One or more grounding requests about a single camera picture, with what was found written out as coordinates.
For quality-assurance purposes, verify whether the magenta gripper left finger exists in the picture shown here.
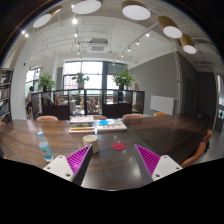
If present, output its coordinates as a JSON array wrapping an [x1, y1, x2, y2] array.
[[44, 145, 93, 186]]

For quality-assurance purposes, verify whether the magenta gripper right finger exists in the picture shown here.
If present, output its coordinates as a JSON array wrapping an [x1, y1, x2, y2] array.
[[135, 145, 182, 182]]

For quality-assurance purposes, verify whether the clear plastic water bottle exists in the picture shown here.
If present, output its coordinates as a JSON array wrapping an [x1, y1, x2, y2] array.
[[38, 132, 53, 162]]

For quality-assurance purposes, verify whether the cream ceramic cup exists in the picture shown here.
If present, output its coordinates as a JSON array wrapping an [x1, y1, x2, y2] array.
[[83, 135, 99, 153]]

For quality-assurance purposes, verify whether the red round coaster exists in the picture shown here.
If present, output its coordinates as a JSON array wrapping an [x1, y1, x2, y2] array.
[[112, 143, 126, 151]]

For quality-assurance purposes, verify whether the stack of books left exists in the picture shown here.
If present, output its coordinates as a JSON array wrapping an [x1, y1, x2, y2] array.
[[69, 116, 95, 133]]

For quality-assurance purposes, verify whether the orange chair far corner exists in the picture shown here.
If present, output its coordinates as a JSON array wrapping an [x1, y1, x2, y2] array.
[[154, 112, 169, 117]]

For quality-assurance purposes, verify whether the orange chair right side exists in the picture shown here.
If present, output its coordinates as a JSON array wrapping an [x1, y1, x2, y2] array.
[[181, 130, 212, 168]]

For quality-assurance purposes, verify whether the orange chair far middle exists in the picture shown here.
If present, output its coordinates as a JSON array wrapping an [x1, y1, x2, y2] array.
[[93, 115, 108, 120]]

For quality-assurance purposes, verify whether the magazine with blue cover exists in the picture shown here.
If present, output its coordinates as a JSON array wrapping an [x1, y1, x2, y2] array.
[[97, 119, 127, 132]]

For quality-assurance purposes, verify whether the orange chair far left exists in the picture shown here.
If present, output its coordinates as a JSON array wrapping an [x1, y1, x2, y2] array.
[[37, 115, 58, 121]]

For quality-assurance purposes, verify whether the white whiteboard panel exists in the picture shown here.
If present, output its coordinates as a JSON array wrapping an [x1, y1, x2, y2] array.
[[150, 95, 175, 115]]

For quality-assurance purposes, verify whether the dark wooden shelf divider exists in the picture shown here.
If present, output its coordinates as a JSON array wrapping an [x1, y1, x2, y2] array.
[[32, 89, 145, 120]]

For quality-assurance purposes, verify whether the person seated in background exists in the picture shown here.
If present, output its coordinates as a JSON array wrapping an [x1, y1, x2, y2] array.
[[25, 86, 34, 115]]

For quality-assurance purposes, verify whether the middle potted green plant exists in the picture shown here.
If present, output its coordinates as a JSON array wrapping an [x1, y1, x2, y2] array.
[[73, 72, 89, 89]]

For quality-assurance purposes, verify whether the potted green plant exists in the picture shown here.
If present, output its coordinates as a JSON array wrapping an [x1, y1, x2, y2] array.
[[38, 73, 55, 92], [73, 72, 89, 89], [112, 70, 133, 90]]

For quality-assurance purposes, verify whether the left potted green plant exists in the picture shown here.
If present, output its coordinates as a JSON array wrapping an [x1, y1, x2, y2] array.
[[38, 73, 55, 92]]

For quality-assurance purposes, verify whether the right potted green plant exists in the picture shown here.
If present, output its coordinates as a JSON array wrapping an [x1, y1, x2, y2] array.
[[112, 70, 133, 90]]

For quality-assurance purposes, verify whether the tall bookshelf at left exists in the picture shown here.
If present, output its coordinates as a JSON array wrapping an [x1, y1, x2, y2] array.
[[0, 68, 13, 123]]

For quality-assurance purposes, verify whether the ceiling air conditioner unit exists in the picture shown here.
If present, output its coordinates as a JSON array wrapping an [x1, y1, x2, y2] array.
[[88, 39, 108, 53]]

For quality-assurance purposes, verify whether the gold pendant lamp far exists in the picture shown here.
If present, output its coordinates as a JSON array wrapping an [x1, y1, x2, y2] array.
[[179, 33, 196, 54]]

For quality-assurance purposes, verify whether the gold pendant lamp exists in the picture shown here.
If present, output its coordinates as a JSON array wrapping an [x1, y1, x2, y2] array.
[[179, 33, 196, 54], [157, 16, 182, 39]]

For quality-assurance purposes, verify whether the round pendant lamp left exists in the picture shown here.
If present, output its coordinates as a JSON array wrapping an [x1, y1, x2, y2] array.
[[33, 6, 62, 29]]

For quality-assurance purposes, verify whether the round pendant lamp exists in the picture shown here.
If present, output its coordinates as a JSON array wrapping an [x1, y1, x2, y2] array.
[[122, 0, 151, 20], [33, 6, 62, 29], [72, 0, 101, 14]]

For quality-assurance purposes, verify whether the round pendant lamp right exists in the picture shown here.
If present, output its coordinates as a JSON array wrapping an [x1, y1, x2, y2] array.
[[122, 0, 151, 20]]

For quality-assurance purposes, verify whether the round pendant lamp centre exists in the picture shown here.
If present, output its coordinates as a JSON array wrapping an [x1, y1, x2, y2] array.
[[72, 0, 101, 14]]

